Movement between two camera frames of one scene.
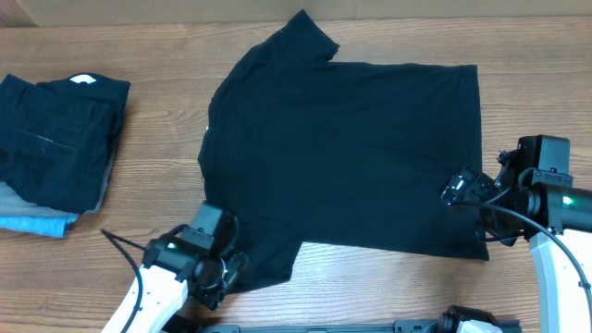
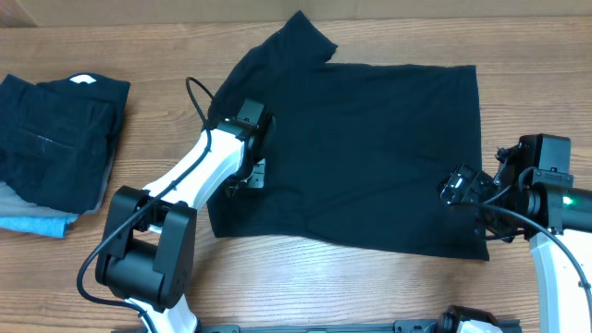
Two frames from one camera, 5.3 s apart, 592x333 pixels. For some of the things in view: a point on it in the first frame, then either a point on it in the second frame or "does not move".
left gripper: [213, 297] → [258, 181]
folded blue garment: [52, 225] does not move
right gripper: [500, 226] does not move
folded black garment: [56, 137] does not move
